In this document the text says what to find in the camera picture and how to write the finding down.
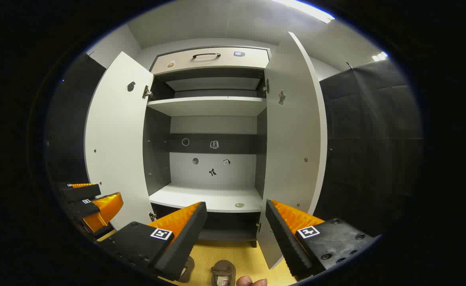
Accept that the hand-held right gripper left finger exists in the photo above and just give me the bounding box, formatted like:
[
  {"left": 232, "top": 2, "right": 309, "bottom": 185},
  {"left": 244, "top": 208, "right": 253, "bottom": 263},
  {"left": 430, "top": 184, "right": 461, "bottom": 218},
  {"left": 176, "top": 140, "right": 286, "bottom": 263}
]
[{"left": 97, "top": 201, "right": 208, "bottom": 282}]

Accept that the ceiling light strip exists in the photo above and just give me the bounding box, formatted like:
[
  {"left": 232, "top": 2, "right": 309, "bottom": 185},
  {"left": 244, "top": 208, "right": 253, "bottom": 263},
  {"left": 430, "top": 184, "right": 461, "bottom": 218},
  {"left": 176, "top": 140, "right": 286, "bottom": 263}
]
[{"left": 271, "top": 0, "right": 336, "bottom": 23}]

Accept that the black backdrop cloth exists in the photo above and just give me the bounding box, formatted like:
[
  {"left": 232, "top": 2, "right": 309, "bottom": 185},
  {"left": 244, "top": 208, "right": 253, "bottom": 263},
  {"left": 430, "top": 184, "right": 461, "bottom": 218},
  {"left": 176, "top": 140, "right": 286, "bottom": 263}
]
[{"left": 313, "top": 59, "right": 423, "bottom": 239}]

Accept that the white shelf board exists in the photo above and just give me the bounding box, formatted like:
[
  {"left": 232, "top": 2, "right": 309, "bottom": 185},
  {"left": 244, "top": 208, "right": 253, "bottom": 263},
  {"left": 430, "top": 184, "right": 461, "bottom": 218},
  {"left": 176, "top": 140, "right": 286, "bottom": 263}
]
[
  {"left": 149, "top": 183, "right": 264, "bottom": 213},
  {"left": 147, "top": 97, "right": 267, "bottom": 117}
]

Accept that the brown fuzzy shoe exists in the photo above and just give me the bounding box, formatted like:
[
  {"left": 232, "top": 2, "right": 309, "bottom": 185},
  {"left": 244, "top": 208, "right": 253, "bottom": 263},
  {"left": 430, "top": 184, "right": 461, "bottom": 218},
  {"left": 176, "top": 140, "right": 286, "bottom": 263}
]
[
  {"left": 211, "top": 260, "right": 237, "bottom": 286},
  {"left": 177, "top": 256, "right": 195, "bottom": 283}
]

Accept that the white cabinet drawer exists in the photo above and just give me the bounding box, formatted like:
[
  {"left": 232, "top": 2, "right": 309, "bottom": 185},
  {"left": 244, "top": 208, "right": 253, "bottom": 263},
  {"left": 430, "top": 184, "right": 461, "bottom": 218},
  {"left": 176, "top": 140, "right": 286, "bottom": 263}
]
[{"left": 150, "top": 46, "right": 272, "bottom": 76}]

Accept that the white cabinet door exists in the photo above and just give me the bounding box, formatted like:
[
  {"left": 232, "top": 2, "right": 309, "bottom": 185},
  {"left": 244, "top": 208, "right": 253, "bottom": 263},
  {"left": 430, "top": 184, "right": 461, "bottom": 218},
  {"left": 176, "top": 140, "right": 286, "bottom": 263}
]
[
  {"left": 84, "top": 51, "right": 156, "bottom": 231},
  {"left": 257, "top": 32, "right": 328, "bottom": 271}
]

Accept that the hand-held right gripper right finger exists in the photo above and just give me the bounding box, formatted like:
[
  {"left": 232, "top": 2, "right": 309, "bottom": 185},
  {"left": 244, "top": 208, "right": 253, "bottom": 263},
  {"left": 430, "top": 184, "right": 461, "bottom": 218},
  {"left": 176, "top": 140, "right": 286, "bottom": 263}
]
[{"left": 265, "top": 199, "right": 378, "bottom": 280}]

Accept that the white shoe cabinet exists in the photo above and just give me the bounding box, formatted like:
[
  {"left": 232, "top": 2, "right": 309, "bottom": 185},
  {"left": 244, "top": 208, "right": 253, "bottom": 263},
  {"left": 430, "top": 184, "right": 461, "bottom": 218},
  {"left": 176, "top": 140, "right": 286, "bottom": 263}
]
[{"left": 84, "top": 32, "right": 328, "bottom": 271}]

